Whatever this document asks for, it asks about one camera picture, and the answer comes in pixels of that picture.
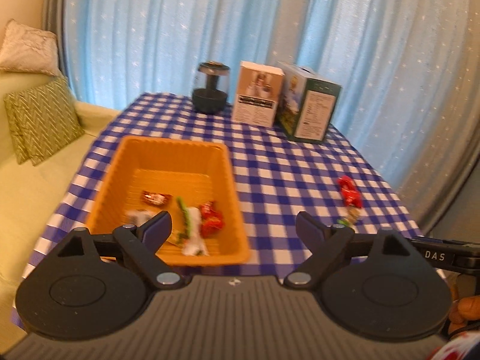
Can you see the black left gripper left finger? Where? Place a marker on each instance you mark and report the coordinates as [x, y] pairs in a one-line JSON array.
[[93, 285]]

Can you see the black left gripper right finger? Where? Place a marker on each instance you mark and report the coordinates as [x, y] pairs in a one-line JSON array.
[[375, 285]]

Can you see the clear dark snack packet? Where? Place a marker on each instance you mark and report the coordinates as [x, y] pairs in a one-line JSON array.
[[138, 217]]

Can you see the red snack pack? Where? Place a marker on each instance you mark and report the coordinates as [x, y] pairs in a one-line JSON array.
[[350, 194]]

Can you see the small red candy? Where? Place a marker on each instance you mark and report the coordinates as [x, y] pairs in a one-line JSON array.
[[156, 199]]

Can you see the green white snack packet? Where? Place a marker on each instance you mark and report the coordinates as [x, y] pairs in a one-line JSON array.
[[188, 238]]

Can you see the red candy piece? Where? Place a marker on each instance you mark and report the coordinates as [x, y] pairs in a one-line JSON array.
[[211, 219]]

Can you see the green candy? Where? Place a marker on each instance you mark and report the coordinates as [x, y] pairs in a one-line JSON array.
[[351, 217]]

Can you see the right human hand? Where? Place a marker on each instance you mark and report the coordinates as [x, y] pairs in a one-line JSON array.
[[463, 311]]

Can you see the light green sofa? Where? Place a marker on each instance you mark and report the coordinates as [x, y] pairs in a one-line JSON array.
[[29, 196]]

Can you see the blue white checkered tablecloth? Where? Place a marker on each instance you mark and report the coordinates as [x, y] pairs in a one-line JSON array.
[[275, 179]]

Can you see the orange plastic tray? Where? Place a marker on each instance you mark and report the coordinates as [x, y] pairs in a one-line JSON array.
[[152, 174]]

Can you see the green chevron cushion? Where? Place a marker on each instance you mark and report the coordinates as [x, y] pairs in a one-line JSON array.
[[42, 120]]

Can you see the green milk carton box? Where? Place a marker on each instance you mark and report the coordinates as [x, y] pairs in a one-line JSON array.
[[306, 104]]

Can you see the blue star curtain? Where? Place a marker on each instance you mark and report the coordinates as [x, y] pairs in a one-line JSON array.
[[393, 58]]

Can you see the white humidifier product box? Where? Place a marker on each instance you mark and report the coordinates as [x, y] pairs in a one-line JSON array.
[[257, 96]]

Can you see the dark green glass humidifier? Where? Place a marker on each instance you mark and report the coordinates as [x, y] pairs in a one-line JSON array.
[[211, 87]]

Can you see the grey curtain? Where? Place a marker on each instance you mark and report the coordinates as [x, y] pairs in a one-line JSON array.
[[445, 143]]

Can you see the beige embroidered cushion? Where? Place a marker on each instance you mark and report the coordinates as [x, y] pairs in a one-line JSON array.
[[28, 49]]

